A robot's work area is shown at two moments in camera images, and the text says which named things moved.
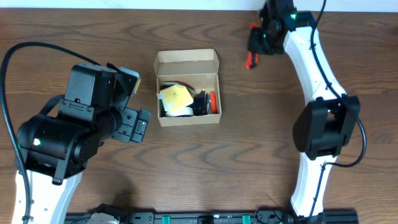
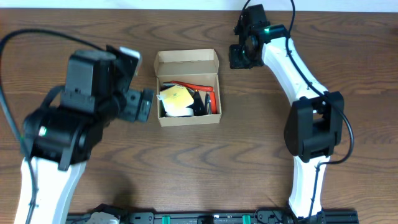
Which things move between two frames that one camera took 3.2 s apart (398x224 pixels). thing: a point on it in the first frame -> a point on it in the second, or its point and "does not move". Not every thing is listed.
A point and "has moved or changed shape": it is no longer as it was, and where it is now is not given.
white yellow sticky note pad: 175,96 does not move
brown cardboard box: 203,71 does not move
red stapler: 213,102 does not move
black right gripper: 257,42 -> 237,56
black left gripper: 131,125 -> 144,104
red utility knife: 252,58 has moved or changed shape
